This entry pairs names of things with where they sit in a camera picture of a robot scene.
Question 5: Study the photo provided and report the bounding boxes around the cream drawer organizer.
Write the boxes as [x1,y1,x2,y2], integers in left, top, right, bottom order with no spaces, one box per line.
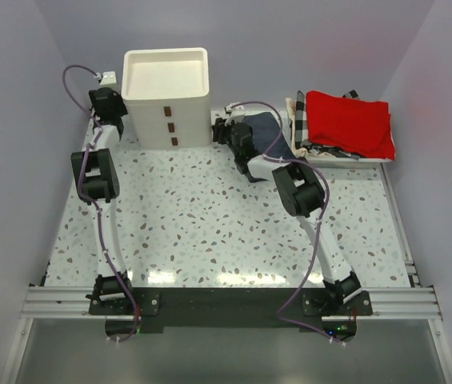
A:
[121,47,212,150]

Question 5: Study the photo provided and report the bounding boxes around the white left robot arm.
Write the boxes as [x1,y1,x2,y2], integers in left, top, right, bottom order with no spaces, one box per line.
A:
[70,86,135,314]

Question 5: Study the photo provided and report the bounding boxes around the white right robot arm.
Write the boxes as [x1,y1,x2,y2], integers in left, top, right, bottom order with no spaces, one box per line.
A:
[212,113,362,314]

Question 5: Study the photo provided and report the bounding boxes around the dark blue pencil pouch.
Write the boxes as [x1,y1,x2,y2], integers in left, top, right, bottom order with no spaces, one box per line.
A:
[243,111,298,184]

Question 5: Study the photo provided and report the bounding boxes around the black white checkered cloth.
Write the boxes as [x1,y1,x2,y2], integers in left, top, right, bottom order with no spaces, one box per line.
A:
[291,90,309,149]

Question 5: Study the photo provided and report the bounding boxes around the white cloth basket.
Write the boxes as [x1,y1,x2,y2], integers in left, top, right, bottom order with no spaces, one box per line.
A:
[283,98,391,169]

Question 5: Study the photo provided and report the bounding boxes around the red folded cloth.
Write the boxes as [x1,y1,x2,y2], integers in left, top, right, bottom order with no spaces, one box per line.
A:
[306,90,396,161]

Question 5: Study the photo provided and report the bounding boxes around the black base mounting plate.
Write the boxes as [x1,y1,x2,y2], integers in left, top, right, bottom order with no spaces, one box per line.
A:
[88,287,374,336]

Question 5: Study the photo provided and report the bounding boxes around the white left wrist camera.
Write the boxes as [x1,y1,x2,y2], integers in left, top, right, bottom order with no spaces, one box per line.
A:
[94,71,118,87]

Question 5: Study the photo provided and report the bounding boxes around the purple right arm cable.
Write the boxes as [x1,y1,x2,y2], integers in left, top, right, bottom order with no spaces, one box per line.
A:
[233,101,354,343]

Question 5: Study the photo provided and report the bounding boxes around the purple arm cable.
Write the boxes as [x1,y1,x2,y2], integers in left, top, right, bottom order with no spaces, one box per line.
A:
[62,65,145,343]
[233,101,354,343]

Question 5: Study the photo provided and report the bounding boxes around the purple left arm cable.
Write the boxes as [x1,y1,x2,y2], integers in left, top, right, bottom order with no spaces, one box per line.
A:
[62,65,145,343]

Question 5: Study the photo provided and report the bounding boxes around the aluminium frame rail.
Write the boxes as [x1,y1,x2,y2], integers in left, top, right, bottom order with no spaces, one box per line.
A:
[1,150,452,383]

